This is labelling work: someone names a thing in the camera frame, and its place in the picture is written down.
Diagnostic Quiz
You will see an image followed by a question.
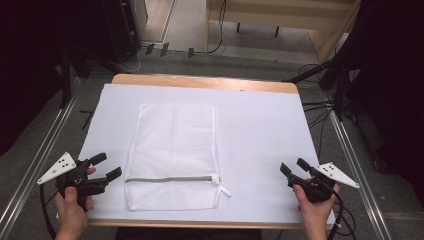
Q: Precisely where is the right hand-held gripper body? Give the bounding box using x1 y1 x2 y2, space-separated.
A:
287 161 361 204

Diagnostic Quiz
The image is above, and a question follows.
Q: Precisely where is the wooden table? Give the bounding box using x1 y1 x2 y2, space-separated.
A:
86 73 335 231

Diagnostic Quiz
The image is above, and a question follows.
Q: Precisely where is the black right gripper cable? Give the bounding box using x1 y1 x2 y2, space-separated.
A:
328 186 345 240

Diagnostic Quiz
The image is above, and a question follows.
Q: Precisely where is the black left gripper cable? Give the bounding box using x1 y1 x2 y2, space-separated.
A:
39 183 58 240

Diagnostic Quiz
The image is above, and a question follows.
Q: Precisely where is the black metal stand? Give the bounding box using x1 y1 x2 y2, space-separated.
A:
281 58 352 123
59 42 123 110

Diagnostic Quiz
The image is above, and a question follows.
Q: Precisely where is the white floor cable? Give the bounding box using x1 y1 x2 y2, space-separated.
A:
114 45 148 74

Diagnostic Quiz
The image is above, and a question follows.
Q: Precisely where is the white mesh laundry bag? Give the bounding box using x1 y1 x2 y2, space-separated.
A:
124 103 232 212

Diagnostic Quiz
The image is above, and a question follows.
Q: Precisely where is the black floor cable bundle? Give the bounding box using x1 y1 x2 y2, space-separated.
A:
298 63 337 161

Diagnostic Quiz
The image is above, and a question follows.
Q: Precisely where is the light wooden bench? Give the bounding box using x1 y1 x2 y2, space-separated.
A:
205 0 364 64

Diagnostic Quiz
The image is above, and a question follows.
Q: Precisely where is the person's dark clothing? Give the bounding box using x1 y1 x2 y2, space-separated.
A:
114 227 264 240

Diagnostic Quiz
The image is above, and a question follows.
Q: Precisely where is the metal floor rail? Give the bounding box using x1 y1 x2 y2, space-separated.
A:
320 91 394 240
0 77 84 240

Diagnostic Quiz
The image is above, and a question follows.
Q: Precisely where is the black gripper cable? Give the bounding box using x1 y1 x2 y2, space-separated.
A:
39 183 58 240
328 186 345 240

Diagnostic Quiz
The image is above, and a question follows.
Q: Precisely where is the black cabinet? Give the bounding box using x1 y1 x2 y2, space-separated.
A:
99 0 142 64

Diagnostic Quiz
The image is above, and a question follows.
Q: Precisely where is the white table mat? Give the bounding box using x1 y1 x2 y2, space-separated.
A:
77 83 337 225

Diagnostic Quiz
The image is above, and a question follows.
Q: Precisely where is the black hanging cable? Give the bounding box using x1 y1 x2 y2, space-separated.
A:
194 0 228 56

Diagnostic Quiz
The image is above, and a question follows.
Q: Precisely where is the dark curtain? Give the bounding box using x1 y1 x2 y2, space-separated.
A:
0 0 108 158
333 0 424 208

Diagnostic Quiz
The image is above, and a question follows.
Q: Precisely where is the person's left hand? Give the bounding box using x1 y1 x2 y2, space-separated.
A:
54 166 98 240

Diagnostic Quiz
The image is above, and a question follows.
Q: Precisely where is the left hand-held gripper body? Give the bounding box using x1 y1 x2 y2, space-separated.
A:
36 152 110 213

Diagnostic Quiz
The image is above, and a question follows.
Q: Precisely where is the person's right hand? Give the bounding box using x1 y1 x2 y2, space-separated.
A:
293 183 341 240

